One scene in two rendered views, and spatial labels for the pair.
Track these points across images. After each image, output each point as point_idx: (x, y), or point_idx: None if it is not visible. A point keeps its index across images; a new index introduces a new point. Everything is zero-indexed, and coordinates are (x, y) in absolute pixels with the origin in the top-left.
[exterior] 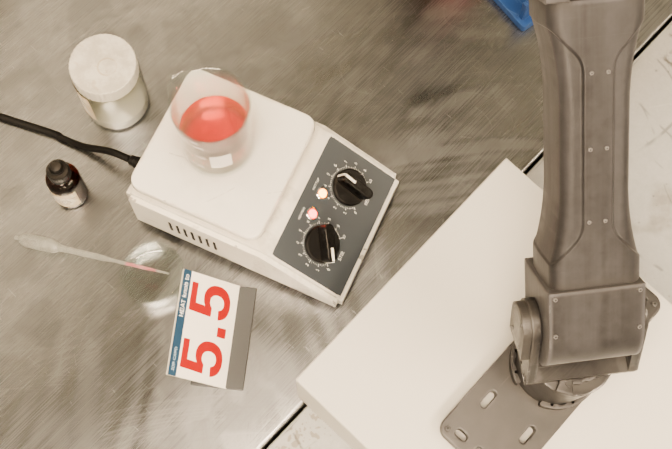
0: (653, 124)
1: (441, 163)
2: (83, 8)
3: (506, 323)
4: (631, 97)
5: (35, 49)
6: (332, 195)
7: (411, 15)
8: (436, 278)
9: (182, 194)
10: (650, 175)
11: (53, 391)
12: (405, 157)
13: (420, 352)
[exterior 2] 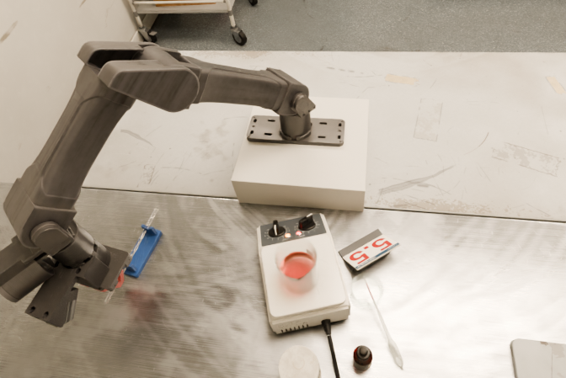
0: (179, 173)
1: (239, 224)
2: None
3: (291, 148)
4: (172, 183)
5: None
6: (285, 233)
7: (177, 278)
8: (292, 174)
9: (333, 274)
10: (200, 162)
11: (443, 295)
12: (245, 237)
13: (322, 163)
